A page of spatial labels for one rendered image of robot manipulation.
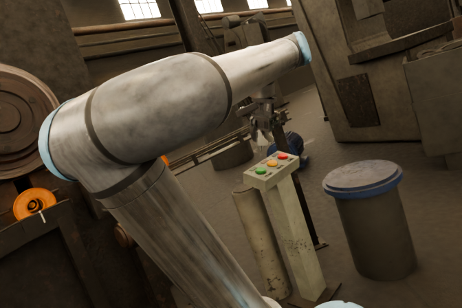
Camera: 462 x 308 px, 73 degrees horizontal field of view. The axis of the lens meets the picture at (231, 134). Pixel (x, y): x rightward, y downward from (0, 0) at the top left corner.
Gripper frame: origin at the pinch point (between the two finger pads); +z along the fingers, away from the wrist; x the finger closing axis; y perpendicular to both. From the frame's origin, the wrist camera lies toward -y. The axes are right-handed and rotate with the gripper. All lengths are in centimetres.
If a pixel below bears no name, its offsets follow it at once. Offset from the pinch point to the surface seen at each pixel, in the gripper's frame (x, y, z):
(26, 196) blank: -61, -76, 17
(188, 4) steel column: 297, -364, -55
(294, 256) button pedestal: 1.6, 14.2, 46.1
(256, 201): 1.6, -4.2, 27.1
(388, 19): 610, -134, 2
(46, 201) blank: -55, -74, 22
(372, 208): 24, 35, 27
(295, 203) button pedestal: 8.9, 10.2, 26.2
